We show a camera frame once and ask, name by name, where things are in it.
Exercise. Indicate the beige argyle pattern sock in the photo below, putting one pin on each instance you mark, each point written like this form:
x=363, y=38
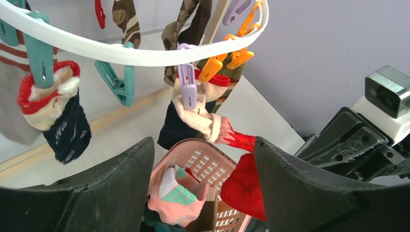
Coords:
x=171, y=33

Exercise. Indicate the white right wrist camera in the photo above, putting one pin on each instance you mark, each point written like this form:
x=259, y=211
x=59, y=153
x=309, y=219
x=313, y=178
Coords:
x=386, y=102

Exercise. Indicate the brown and tan sock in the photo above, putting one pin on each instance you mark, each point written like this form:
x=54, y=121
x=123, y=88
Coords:
x=207, y=219

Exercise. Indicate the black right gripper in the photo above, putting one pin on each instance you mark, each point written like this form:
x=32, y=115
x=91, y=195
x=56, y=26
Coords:
x=352, y=146

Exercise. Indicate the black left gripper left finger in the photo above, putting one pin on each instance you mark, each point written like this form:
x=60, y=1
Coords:
x=108, y=197

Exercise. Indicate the white round clip hanger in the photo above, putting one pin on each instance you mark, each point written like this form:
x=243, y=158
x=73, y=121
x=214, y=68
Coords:
x=116, y=53

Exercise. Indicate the dark green patterned sock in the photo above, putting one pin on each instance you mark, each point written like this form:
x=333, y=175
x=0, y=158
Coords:
x=152, y=223

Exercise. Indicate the navy sock with santa cuff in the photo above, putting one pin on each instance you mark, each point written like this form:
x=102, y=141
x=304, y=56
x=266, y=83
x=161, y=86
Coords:
x=56, y=111

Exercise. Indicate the pink plastic laundry basket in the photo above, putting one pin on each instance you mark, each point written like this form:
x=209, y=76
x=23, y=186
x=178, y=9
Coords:
x=208, y=164

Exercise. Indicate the red santa pattern sock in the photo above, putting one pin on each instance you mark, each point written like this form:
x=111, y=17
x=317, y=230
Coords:
x=227, y=135

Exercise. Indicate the brown sock with striped toe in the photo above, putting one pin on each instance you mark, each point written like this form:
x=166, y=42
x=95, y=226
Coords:
x=194, y=33

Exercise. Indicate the olive green and orange sock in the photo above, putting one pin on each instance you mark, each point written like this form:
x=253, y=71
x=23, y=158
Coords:
x=230, y=80

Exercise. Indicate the pink sock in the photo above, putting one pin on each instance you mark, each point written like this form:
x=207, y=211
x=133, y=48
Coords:
x=178, y=198

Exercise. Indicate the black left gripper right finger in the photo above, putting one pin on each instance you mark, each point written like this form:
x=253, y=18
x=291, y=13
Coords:
x=300, y=197

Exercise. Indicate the brown and beige striped sock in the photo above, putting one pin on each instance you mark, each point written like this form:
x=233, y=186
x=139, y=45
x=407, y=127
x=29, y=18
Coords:
x=125, y=17

